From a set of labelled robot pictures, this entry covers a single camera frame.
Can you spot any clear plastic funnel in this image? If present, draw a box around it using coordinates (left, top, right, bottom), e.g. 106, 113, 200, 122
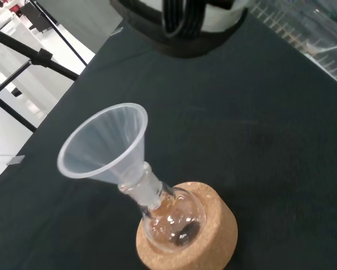
57, 103, 164, 209

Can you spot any black tripod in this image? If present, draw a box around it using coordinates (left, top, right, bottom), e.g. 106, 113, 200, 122
0, 0, 89, 178

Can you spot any glass round-bottom flask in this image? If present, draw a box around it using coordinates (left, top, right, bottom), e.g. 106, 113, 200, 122
118, 162, 207, 253

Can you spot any black bench cloth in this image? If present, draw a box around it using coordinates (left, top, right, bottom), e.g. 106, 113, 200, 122
0, 11, 337, 270

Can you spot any cork ring stand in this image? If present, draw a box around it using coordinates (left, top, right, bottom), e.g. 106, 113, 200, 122
135, 181, 239, 270

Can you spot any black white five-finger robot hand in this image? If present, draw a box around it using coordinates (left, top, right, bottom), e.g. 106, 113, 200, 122
109, 0, 249, 59

